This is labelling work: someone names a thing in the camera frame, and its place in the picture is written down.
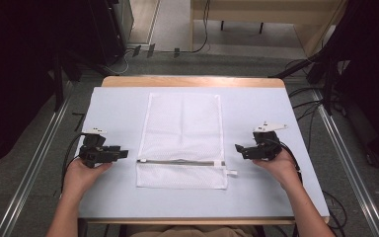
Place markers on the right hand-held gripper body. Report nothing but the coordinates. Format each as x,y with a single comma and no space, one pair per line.
267,144

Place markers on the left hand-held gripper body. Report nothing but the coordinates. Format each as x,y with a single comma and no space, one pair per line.
93,153

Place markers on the person's left hand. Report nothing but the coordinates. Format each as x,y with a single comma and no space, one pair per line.
82,176

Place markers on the person's right hand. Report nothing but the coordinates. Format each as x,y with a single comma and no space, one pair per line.
281,168

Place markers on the light blue table mat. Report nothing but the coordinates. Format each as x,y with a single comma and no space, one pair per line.
260,191

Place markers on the white mesh laundry bag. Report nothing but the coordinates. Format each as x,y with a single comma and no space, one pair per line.
182,131

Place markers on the wooden table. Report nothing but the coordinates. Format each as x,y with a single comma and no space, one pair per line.
190,81

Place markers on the black stand leg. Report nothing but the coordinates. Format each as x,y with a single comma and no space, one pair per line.
296,67

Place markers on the black curtain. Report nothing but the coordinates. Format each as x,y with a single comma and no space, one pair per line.
371,65
16,65

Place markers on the light wooden bench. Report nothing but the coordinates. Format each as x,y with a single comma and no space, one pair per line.
312,33

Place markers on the grey metal cabinet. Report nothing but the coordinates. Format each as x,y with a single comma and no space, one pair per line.
125,19

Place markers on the metal floor rail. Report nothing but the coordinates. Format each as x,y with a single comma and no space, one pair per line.
29,171
348,164

